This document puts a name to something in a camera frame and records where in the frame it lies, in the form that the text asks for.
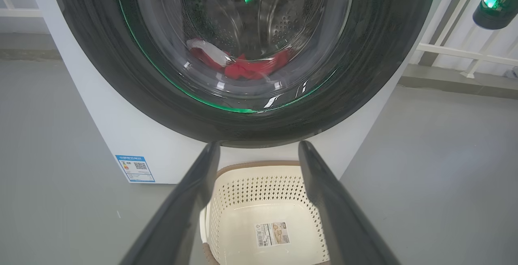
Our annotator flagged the right gripper, green band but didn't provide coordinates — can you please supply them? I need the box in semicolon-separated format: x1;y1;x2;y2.
473;0;518;30

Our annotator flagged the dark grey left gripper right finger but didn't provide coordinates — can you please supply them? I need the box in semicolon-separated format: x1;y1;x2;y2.
298;140;401;265

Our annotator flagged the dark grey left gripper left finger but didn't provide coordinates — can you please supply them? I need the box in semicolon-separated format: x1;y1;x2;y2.
119;142;221;265

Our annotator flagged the red and white garment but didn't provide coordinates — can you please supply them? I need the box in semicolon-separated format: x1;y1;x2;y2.
186;38;294;81

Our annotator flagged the black washing machine door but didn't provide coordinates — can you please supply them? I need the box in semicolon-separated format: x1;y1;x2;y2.
48;0;441;148

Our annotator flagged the cream perforated laundry basket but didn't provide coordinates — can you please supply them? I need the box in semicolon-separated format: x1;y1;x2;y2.
199;161;330;265

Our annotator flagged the white washing machine body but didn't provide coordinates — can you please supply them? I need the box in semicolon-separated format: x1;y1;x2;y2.
24;0;456;184

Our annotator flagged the white metal railing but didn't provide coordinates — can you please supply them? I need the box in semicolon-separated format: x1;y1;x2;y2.
409;0;518;79

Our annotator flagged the blue energy label sticker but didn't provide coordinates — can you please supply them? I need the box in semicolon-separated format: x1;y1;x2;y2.
115;155;156;183

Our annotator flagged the paper product label, barcode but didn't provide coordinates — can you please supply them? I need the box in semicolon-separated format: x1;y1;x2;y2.
255;222;290;247

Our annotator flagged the stainless steel washer drum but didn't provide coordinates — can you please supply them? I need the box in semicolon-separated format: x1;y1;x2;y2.
134;0;352;95

